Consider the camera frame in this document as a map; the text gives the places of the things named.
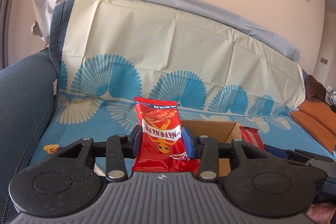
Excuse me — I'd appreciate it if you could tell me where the brown cardboard box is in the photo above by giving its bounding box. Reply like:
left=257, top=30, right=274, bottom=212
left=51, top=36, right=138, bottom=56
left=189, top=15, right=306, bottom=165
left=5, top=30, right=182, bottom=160
left=181, top=120, right=241, bottom=178

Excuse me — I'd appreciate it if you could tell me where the yellow cone snack packet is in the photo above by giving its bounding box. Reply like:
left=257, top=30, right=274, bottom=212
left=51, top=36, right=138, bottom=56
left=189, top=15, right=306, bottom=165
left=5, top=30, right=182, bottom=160
left=43, top=144, right=60, bottom=155

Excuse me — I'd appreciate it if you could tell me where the grey wall switch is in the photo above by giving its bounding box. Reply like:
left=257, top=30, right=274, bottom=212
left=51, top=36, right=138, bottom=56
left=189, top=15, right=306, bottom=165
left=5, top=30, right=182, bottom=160
left=320, top=58, right=328, bottom=65

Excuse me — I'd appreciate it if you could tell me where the red white snack packet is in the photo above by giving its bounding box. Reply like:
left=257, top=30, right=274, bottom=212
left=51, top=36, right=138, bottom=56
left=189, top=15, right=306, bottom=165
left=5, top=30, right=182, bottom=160
left=239, top=126, right=265, bottom=150

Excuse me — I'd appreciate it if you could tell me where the blue white patterned cover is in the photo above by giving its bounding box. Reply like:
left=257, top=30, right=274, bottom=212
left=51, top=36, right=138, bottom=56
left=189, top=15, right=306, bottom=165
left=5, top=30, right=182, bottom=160
left=31, top=0, right=335, bottom=162

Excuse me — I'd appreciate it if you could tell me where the grey curtain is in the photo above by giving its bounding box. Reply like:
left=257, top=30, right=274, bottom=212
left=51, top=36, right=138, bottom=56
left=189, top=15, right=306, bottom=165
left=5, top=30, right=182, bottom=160
left=0, top=0, right=26, bottom=71

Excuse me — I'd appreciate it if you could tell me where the blue fabric sofa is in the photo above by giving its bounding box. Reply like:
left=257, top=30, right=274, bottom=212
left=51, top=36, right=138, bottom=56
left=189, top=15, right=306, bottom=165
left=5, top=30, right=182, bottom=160
left=0, top=0, right=77, bottom=222

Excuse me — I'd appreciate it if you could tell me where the red chips snack bag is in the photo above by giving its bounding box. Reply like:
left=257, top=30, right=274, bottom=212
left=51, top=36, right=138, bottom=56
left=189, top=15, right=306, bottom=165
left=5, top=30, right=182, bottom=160
left=131, top=97, right=200, bottom=175

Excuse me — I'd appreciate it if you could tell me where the brown blanket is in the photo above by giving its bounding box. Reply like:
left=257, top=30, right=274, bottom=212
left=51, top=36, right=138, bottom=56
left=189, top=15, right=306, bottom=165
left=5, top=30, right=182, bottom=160
left=305, top=75, right=326, bottom=102

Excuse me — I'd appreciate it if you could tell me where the silver stick snack packet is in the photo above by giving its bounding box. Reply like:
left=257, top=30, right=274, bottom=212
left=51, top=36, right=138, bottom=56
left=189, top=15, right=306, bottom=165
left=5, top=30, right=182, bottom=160
left=93, top=164, right=105, bottom=177

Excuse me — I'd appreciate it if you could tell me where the orange cushion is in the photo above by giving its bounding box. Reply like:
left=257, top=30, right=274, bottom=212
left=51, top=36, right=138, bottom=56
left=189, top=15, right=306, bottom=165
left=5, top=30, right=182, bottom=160
left=289, top=99, right=335, bottom=153

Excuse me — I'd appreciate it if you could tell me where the person's right hand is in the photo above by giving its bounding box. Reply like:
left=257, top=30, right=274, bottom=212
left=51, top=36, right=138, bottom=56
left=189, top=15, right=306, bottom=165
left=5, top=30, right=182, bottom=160
left=306, top=203, right=335, bottom=224

